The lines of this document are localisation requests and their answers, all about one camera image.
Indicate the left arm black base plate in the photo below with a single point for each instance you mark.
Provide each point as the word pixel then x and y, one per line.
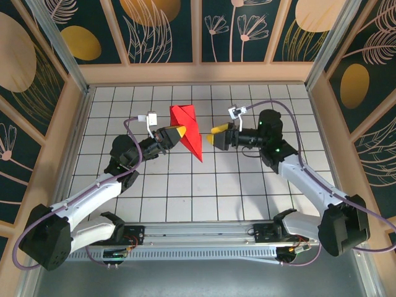
pixel 136 232

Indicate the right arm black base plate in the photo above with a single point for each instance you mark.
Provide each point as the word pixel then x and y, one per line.
pixel 263 233

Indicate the aluminium side rail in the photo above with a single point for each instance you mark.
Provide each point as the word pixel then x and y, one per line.
pixel 74 148

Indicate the small controller circuit board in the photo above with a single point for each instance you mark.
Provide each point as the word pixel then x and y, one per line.
pixel 114 254
pixel 292 251

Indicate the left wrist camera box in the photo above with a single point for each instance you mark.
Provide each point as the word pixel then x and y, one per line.
pixel 152 117

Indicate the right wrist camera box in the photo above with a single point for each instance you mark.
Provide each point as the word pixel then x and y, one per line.
pixel 237 111

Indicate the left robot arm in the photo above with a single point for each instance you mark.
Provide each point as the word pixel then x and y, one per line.
pixel 92 191

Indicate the grey metal sheet panel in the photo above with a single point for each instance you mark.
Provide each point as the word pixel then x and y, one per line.
pixel 198 278

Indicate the aluminium frame post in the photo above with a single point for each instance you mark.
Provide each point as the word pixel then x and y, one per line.
pixel 63 52
pixel 332 46

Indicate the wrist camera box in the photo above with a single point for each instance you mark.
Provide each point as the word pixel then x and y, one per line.
pixel 237 111
pixel 152 117

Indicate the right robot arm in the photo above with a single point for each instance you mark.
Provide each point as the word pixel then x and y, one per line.
pixel 309 182

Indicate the aluminium mounting rail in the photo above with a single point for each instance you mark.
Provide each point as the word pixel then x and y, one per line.
pixel 198 230

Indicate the red cloth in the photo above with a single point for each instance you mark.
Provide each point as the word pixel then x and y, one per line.
pixel 188 123

